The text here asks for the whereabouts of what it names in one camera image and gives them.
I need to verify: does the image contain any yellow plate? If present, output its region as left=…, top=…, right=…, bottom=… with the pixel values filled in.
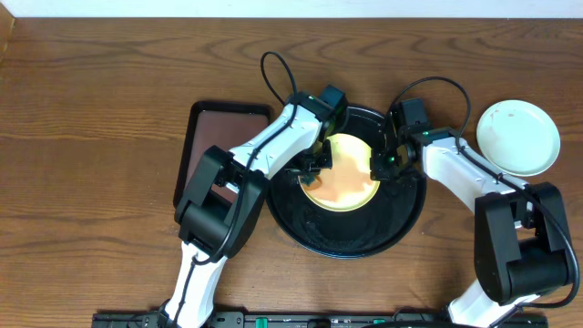
left=300, top=133, right=380, bottom=212

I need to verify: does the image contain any green orange sponge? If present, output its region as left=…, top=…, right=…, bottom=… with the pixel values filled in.
left=300, top=174, right=322, bottom=190

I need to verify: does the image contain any light green plate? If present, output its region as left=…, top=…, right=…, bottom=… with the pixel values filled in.
left=476, top=99, right=561, bottom=177

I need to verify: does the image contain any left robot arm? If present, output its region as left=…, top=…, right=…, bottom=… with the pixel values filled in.
left=158, top=86, right=348, bottom=327

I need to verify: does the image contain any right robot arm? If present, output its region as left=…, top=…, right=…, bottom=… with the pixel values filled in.
left=371, top=98, right=580, bottom=327

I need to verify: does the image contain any round black tray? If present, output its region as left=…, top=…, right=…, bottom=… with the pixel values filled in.
left=267, top=106, right=427, bottom=259

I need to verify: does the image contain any rectangular black brown tray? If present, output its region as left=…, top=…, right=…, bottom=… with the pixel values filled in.
left=173, top=101, right=271, bottom=207

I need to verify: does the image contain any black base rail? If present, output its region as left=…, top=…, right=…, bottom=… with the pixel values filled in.
left=90, top=310, right=550, bottom=328

